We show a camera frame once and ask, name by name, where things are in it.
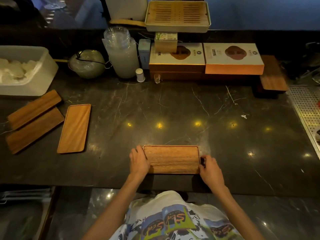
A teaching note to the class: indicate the person's left thumb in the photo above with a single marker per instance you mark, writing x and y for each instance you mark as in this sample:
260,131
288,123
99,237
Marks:
147,164

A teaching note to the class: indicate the white plastic bin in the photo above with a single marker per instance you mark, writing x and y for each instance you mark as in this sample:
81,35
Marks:
40,79

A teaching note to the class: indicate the stack of wooden trays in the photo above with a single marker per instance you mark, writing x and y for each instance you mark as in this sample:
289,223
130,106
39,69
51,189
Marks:
273,77

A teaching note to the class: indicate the person's right forearm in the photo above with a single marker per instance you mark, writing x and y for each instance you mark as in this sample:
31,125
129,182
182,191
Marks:
237,214

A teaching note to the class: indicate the small white bottle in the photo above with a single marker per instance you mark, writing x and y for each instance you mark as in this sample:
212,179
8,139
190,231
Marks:
140,75

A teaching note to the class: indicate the small box with green print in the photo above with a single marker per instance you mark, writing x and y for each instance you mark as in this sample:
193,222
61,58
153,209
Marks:
165,42

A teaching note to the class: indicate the pile of white cloths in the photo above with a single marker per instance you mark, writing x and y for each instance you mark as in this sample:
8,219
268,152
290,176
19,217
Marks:
15,69

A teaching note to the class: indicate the small clear glass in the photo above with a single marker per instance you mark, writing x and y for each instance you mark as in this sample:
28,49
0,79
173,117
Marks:
157,78

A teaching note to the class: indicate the white printed shirt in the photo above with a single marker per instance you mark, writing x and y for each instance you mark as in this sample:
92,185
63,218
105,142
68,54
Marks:
172,217

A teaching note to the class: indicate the person's right hand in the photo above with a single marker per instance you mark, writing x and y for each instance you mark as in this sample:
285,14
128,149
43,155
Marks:
212,173

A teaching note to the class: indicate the light blue box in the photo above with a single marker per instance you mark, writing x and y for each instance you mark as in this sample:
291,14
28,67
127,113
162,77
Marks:
144,53

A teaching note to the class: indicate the round green glass teapot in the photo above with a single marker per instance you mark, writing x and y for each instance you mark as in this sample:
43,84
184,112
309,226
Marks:
87,64

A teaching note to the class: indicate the white and orange gift box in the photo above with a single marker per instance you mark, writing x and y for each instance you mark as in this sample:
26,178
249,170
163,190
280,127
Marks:
233,59
185,61

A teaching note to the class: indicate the perforated metal drain grid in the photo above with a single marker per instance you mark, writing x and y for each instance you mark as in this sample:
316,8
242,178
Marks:
306,109

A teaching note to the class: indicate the rectangular wooden tray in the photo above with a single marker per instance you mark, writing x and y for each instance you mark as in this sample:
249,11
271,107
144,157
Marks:
35,131
74,128
33,109
172,159

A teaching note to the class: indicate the person's left forearm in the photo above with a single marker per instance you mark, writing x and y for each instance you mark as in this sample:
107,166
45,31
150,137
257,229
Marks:
112,209

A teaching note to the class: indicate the bamboo slatted tea tray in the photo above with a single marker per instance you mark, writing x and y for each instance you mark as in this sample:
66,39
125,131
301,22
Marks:
177,16

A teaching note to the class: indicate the person's left hand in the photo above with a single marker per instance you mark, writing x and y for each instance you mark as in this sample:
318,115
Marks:
138,162

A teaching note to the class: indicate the person's right thumb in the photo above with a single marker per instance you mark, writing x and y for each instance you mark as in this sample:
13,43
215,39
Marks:
202,171

